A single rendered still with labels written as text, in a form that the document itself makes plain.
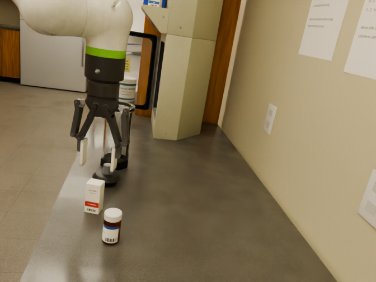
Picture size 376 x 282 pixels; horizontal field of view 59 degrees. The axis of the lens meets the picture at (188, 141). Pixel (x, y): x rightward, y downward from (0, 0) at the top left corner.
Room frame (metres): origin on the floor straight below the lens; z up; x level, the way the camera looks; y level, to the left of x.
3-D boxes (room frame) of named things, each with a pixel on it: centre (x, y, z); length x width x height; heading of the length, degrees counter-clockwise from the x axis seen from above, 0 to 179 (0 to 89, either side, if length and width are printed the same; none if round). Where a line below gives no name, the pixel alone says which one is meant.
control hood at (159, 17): (1.61, 0.25, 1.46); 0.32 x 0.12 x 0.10; 11
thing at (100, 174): (0.95, 0.24, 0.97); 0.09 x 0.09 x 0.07
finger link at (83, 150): (0.79, 0.26, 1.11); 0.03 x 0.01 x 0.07; 177
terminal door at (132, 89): (1.75, 0.39, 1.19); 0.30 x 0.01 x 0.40; 94
